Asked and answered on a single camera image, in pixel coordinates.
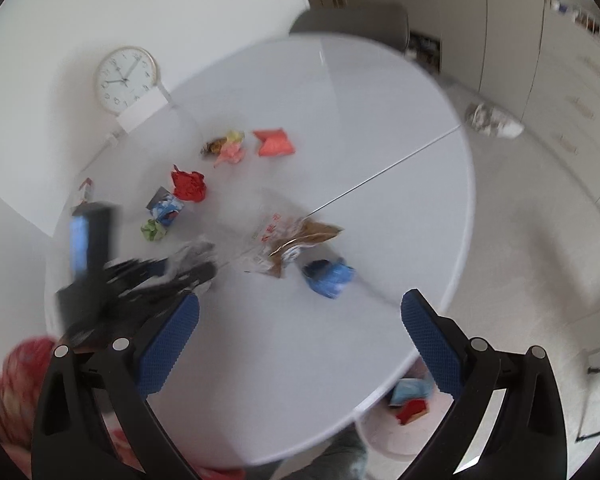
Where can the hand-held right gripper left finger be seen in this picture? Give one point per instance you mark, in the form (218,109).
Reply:
(170,345)

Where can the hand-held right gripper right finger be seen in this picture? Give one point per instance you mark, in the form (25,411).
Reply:
(432,345)

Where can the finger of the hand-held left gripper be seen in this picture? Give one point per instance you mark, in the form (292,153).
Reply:
(170,294)
(195,271)

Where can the green paper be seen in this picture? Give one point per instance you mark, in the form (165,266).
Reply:
(153,230)

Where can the blue and white wrapper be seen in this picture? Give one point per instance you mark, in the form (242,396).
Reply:
(167,210)

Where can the red paper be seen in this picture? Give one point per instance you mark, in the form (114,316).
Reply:
(189,185)

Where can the clear plastic bag brown contents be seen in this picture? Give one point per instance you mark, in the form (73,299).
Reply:
(290,240)

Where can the pale pink waste bin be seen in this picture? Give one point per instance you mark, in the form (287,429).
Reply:
(380,435)

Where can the pink paper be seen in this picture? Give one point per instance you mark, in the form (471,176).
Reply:
(230,155)

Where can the brown candy wrapper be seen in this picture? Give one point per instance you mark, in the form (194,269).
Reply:
(213,147)

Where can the yellow paper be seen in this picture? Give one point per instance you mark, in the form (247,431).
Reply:
(234,137)

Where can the orange snack packet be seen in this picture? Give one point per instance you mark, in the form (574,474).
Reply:
(276,142)

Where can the light blue wrapper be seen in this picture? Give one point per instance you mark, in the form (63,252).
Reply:
(411,391)

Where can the red wrapper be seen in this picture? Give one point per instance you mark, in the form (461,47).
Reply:
(412,412)

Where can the small red and white box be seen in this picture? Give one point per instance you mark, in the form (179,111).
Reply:
(86,191)

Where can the red patterned clothing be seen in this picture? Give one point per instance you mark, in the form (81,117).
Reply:
(10,380)

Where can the grey cloth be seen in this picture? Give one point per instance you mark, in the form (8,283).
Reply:
(345,455)

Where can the white rectangular box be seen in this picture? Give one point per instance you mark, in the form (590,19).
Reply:
(142,112)

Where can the white bag on floor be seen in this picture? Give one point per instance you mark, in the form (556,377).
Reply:
(492,120)

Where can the beige drawer cabinet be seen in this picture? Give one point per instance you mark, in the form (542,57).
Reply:
(575,100)

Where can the grey chair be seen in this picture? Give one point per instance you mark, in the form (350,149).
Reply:
(350,20)

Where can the round white wall clock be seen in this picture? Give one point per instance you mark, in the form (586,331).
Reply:
(125,79)

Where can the beige wall cabinet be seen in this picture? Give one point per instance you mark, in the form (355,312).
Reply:
(455,10)

